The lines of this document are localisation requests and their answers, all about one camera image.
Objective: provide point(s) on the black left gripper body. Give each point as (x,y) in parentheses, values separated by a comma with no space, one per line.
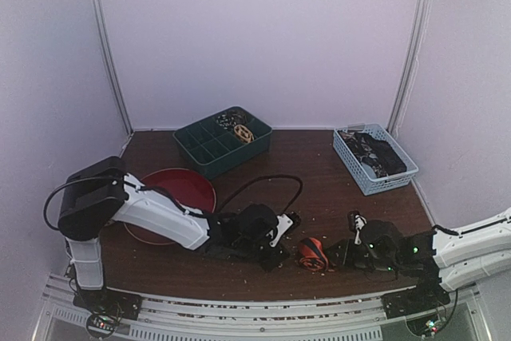
(267,263)

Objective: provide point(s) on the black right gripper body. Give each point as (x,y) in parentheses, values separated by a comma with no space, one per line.
(350,251)

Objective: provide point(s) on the orange navy striped tie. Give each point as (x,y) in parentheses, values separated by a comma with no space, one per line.
(311,255)

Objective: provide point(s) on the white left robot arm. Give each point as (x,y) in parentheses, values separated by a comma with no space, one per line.
(105,192)

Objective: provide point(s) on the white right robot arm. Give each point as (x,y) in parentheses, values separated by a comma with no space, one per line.
(438,258)

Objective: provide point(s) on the red round tray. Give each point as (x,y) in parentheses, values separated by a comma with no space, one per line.
(188,187)

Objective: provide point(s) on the light blue perforated basket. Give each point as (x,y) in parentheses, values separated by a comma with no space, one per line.
(363,174)

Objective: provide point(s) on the plain black tie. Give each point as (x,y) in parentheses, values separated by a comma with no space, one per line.
(392,162)

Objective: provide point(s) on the dark green divided organizer box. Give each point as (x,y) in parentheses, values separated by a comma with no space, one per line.
(211,150)

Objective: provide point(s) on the tan patterned rolled tie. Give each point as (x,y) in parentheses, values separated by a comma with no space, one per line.
(243,134)

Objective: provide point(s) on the black white rolled tie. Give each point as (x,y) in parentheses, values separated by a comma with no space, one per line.
(229,119)

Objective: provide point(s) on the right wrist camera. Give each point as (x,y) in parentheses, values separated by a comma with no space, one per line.
(356,222)

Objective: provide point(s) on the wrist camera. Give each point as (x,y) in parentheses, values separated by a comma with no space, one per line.
(287,222)
(356,222)

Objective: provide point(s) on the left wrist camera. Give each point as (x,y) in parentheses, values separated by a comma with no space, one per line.
(287,222)

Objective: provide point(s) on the right aluminium frame post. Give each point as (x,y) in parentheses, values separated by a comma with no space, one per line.
(416,36)

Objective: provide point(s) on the aluminium frame post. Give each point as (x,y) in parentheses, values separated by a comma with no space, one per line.
(107,56)
(416,36)

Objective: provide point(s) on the left aluminium frame post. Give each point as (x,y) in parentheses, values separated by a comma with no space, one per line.
(107,56)

